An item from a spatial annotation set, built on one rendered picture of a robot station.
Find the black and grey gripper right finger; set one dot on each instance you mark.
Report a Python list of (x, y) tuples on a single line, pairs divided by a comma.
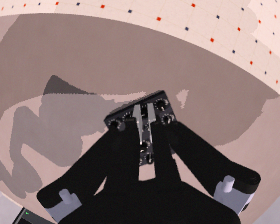
[(230, 183)]

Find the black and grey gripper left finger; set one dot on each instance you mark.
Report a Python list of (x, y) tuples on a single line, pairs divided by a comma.
[(87, 174)]

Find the dark grey knob box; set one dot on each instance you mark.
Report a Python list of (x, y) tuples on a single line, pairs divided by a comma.
[(116, 120)]

